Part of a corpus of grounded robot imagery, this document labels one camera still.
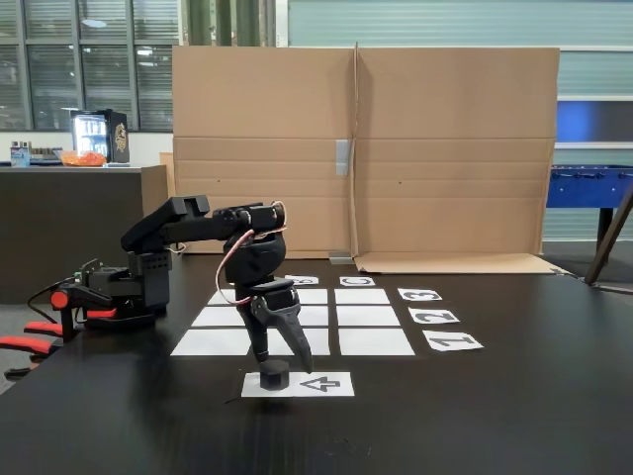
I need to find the paper label number 2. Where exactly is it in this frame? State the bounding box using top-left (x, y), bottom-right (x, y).
top-left (407, 308), bottom-right (462, 326)

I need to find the black power cable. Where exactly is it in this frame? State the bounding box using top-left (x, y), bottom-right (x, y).
top-left (26, 279), bottom-right (76, 319)

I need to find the paper label number 3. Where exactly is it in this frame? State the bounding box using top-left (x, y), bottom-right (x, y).
top-left (397, 287), bottom-right (444, 302)

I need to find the black lit mini fridge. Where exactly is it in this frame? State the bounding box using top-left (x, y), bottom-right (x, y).
top-left (69, 108), bottom-right (132, 165)

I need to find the long grey tape strip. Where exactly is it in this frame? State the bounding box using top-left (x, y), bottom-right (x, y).
top-left (335, 139), bottom-right (352, 176)

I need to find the white red servo cable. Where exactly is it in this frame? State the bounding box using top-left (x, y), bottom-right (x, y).
top-left (216, 199), bottom-right (289, 306)

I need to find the dark slanted wooden leg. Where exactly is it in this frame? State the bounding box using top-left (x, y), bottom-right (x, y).
top-left (583, 183), bottom-right (633, 294)

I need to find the dark brown counter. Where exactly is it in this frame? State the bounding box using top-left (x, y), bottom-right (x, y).
top-left (0, 164), bottom-right (172, 306)

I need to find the large brown cardboard sheet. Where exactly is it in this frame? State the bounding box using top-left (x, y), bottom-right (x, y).
top-left (352, 42), bottom-right (568, 275)
top-left (171, 44), bottom-right (359, 261)

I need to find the blue foosball table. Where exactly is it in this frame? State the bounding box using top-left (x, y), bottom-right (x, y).
top-left (545, 163), bottom-right (633, 244)

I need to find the black orange bar clamp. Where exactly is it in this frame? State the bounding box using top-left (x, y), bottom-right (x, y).
top-left (0, 281), bottom-right (120, 382)

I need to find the small brown cardboard panel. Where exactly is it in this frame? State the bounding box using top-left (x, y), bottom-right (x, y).
top-left (139, 151), bottom-right (181, 258)

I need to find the black octagonal token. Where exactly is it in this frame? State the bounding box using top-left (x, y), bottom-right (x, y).
top-left (258, 359), bottom-right (291, 392)

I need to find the blue white small box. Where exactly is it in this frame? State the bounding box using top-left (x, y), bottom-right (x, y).
top-left (10, 140), bottom-right (33, 168)

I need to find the paper label number 1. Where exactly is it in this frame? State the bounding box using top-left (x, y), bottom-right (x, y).
top-left (422, 332), bottom-right (485, 353)

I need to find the white arrow paper sheet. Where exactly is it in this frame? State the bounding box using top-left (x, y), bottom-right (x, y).
top-left (240, 371), bottom-right (356, 399)

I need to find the orange plastic bag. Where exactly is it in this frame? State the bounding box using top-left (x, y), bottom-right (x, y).
top-left (59, 149), bottom-right (109, 167)

